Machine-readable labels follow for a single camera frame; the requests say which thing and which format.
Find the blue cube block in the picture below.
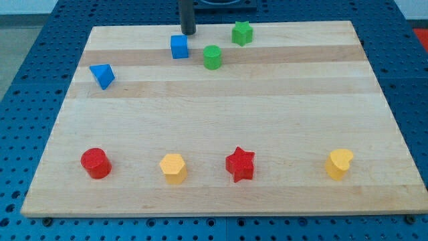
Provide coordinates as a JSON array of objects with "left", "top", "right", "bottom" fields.
[{"left": 170, "top": 35, "right": 189, "bottom": 59}]

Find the red star block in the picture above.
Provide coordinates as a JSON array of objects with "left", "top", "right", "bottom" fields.
[{"left": 225, "top": 147, "right": 255, "bottom": 183}]

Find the yellow hexagon block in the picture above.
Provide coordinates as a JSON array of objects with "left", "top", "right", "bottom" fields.
[{"left": 159, "top": 153, "right": 187, "bottom": 185}]

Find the light wooden board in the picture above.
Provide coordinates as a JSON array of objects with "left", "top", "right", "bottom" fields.
[{"left": 21, "top": 21, "right": 427, "bottom": 218}]

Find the green cylinder block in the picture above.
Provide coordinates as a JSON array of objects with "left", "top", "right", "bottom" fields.
[{"left": 203, "top": 45, "right": 222, "bottom": 70}]

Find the green star block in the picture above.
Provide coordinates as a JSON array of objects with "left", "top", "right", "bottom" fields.
[{"left": 231, "top": 21, "right": 253, "bottom": 46}]

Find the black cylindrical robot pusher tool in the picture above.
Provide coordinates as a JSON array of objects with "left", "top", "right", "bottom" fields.
[{"left": 177, "top": 0, "right": 196, "bottom": 35}]

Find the blue triangular prism block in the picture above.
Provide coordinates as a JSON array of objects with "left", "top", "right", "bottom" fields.
[{"left": 90, "top": 64, "right": 115, "bottom": 90}]

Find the red cylinder block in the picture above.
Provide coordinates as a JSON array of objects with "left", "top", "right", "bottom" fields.
[{"left": 80, "top": 148, "right": 112, "bottom": 179}]

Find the yellow heart block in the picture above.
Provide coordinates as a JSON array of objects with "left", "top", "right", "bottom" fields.
[{"left": 324, "top": 149, "right": 354, "bottom": 181}]

